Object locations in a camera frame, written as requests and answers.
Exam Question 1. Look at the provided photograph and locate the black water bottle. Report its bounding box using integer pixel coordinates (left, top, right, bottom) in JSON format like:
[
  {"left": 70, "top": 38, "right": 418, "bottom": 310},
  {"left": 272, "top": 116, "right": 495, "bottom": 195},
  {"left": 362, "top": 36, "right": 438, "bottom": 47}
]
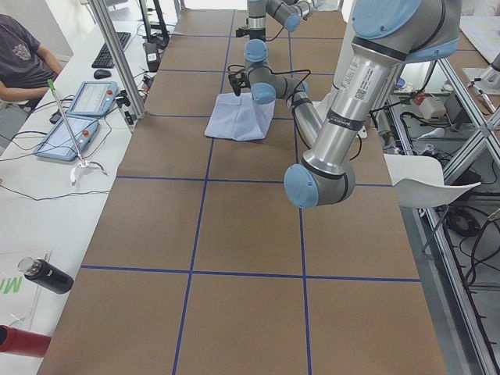
[{"left": 17, "top": 257, "right": 73, "bottom": 295}]

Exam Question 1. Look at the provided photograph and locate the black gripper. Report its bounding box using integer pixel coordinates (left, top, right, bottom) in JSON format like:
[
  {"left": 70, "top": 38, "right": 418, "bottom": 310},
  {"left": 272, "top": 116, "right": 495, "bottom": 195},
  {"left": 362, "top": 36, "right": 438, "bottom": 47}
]
[{"left": 248, "top": 27, "right": 266, "bottom": 41}]

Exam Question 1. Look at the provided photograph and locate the aluminium frame post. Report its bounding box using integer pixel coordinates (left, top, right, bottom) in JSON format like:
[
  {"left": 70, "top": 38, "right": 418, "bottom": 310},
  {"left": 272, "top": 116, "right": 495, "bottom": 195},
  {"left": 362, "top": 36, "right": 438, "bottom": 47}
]
[{"left": 88, "top": 0, "right": 145, "bottom": 119}]

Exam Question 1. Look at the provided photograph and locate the metal rod green tip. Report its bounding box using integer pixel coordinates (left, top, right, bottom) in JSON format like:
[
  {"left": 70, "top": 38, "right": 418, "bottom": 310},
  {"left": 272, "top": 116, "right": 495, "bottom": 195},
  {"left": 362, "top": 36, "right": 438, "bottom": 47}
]
[{"left": 48, "top": 79, "right": 90, "bottom": 168}]

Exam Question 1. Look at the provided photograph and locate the white plastic chair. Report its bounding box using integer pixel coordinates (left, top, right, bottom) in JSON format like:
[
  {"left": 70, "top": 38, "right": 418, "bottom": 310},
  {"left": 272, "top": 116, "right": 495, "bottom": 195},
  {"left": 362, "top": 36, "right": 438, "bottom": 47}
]
[{"left": 384, "top": 154, "right": 481, "bottom": 209}]

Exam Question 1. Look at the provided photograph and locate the blue teach pendant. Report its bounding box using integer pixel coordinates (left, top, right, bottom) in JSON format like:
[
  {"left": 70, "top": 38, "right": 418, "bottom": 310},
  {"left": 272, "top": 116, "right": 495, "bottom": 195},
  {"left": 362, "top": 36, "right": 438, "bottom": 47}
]
[
  {"left": 67, "top": 80, "right": 118, "bottom": 117},
  {"left": 33, "top": 116, "right": 98, "bottom": 161}
]

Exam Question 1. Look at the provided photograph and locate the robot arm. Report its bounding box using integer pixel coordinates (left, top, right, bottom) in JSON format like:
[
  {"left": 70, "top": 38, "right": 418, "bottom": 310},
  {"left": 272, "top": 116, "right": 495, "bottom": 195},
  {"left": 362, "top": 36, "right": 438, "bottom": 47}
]
[
  {"left": 244, "top": 1, "right": 462, "bottom": 209},
  {"left": 236, "top": 0, "right": 316, "bottom": 41}
]

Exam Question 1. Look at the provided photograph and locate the upper blue teach pendant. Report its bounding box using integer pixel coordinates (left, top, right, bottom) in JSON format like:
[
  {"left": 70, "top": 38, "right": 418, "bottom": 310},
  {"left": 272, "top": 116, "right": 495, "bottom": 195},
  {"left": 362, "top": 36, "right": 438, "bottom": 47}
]
[{"left": 67, "top": 80, "right": 118, "bottom": 117}]

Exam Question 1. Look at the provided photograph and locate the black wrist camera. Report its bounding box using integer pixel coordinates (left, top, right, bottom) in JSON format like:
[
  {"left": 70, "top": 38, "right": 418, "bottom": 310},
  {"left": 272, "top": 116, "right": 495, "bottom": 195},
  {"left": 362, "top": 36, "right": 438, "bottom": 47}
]
[
  {"left": 235, "top": 27, "right": 249, "bottom": 38},
  {"left": 228, "top": 72, "right": 251, "bottom": 97}
]

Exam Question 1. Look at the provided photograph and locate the red water bottle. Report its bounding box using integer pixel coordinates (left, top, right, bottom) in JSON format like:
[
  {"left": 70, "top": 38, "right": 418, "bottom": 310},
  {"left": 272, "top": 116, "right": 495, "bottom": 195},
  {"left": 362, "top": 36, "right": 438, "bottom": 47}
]
[{"left": 1, "top": 325, "right": 52, "bottom": 358}]

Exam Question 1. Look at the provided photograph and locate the black computer mouse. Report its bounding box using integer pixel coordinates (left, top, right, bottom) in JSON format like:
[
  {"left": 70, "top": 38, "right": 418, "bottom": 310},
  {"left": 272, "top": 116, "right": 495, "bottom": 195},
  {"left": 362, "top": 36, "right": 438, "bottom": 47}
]
[{"left": 93, "top": 69, "right": 112, "bottom": 80}]

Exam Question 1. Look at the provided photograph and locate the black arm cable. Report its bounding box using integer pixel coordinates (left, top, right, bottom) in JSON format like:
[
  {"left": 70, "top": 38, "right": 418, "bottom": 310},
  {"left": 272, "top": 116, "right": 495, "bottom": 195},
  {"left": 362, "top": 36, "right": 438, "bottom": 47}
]
[{"left": 273, "top": 69, "right": 313, "bottom": 95}]

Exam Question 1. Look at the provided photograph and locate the lower blue teach pendant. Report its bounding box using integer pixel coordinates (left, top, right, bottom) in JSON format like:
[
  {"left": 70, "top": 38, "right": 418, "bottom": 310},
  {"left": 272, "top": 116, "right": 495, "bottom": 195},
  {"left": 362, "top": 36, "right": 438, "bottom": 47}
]
[{"left": 33, "top": 116, "right": 98, "bottom": 161}]

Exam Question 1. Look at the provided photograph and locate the light blue striped shirt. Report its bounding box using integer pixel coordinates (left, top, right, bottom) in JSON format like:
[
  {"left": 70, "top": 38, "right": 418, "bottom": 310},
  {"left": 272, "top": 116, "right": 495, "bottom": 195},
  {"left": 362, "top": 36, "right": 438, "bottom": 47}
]
[{"left": 205, "top": 93, "right": 275, "bottom": 141}]

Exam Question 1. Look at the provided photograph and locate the seated person dark shirt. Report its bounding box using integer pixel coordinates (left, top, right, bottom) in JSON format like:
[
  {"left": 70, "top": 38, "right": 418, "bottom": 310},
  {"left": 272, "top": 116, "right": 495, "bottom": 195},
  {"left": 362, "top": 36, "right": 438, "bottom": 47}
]
[{"left": 1, "top": 14, "right": 63, "bottom": 109}]

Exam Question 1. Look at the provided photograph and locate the black keyboard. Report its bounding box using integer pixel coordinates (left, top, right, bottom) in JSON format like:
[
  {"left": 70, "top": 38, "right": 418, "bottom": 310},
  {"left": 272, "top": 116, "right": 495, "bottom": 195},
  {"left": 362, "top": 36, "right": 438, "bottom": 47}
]
[{"left": 91, "top": 31, "right": 132, "bottom": 70}]

